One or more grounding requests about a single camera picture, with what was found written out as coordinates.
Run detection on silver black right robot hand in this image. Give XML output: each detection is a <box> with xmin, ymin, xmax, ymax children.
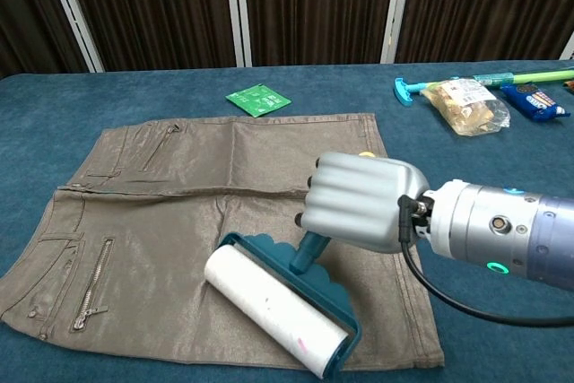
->
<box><xmin>294</xmin><ymin>152</ymin><xmax>431</xmax><ymax>255</ymax></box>

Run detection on teal lint roller yellow handle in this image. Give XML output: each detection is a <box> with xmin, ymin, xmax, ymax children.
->
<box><xmin>204</xmin><ymin>151</ymin><xmax>377</xmax><ymax>380</ymax></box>

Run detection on brown skirt with zippers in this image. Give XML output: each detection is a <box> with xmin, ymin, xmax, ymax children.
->
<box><xmin>0</xmin><ymin>113</ymin><xmax>446</xmax><ymax>369</ymax></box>

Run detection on clear bag of snacks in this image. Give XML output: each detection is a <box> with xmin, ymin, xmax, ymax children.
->
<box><xmin>420</xmin><ymin>78</ymin><xmax>512</xmax><ymax>136</ymax></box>

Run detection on green foil sachet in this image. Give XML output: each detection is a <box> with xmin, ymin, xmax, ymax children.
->
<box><xmin>224</xmin><ymin>83</ymin><xmax>292</xmax><ymax>118</ymax></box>

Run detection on dark folding screen white frames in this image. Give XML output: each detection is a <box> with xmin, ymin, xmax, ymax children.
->
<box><xmin>0</xmin><ymin>0</ymin><xmax>574</xmax><ymax>80</ymax></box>

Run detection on blue cookie pack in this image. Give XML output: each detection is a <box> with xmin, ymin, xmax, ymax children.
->
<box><xmin>500</xmin><ymin>82</ymin><xmax>571</xmax><ymax>123</ymax></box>

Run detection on blue velvet tablecloth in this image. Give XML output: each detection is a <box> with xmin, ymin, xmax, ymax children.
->
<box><xmin>0</xmin><ymin>59</ymin><xmax>574</xmax><ymax>383</ymax></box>

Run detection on teal long-handled stick tool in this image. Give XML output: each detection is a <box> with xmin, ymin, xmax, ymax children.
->
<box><xmin>393</xmin><ymin>69</ymin><xmax>574</xmax><ymax>109</ymax></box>

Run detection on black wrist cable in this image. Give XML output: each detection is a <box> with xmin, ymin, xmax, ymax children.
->
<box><xmin>397</xmin><ymin>194</ymin><xmax>574</xmax><ymax>328</ymax></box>

